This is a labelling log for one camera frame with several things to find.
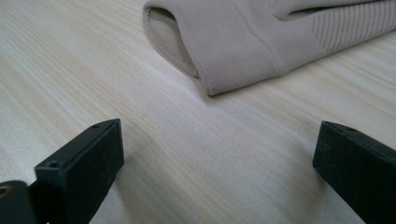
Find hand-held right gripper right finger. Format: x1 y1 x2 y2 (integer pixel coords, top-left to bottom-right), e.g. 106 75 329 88
312 120 396 224

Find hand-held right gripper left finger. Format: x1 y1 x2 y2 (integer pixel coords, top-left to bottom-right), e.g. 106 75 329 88
34 118 125 224

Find beige glove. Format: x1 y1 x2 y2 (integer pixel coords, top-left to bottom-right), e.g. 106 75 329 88
142 0 396 97

